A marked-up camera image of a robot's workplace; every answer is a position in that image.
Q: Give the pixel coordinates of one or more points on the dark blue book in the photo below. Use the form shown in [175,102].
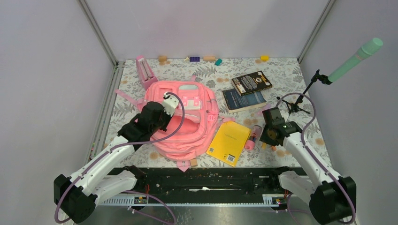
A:
[236,103]

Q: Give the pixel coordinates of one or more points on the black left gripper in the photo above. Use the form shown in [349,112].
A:
[168,118]

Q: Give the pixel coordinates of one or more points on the mint green microphone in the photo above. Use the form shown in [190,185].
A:
[365,51]

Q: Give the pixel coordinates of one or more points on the yellow notebook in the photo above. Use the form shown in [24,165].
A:
[229,142]

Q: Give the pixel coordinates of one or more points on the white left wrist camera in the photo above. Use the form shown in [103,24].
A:
[170,103]

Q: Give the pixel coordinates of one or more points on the teal block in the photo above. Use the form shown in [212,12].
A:
[218,62]

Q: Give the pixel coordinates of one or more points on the black microphone tripod stand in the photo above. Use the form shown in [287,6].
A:
[294,107]

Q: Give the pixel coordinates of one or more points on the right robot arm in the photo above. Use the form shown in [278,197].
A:
[330,196]

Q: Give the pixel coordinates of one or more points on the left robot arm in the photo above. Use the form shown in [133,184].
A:
[76,196]

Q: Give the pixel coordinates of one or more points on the pink student backpack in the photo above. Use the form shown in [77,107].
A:
[191,129]

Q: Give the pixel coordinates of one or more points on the small wooden cube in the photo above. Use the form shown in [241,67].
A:
[193,162]

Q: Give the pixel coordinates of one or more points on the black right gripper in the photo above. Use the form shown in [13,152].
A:
[264,138]

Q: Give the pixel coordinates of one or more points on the wooden block far left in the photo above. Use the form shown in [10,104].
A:
[162,58]

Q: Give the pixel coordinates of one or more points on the pink metronome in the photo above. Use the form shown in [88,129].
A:
[145,73]

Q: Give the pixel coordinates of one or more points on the pink clear pencil case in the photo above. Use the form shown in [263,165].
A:
[255,133]

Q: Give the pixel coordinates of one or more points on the long wooden block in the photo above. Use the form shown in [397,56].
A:
[209,58]

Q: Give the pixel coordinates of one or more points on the yellow block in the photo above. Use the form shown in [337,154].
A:
[264,58]

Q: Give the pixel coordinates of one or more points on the black paperback book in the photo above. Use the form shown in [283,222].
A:
[251,83]

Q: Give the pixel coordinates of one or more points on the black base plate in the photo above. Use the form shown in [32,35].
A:
[196,186]

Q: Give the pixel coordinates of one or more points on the purple toy brick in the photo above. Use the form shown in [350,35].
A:
[194,59]

